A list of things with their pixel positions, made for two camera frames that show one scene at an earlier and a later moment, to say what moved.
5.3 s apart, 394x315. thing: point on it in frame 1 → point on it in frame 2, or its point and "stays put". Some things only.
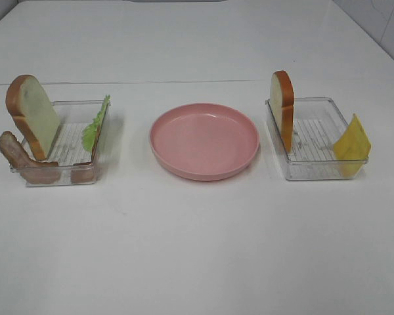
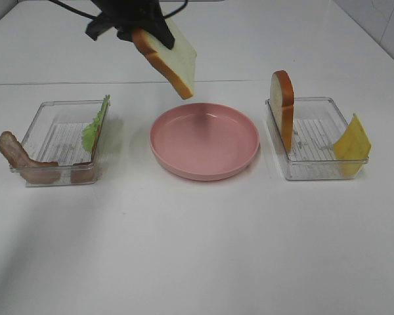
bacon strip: (84, 172) stays put
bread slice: (35, 112) → (178, 64)
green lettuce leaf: (89, 134) stays put
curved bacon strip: (35, 172) stays put
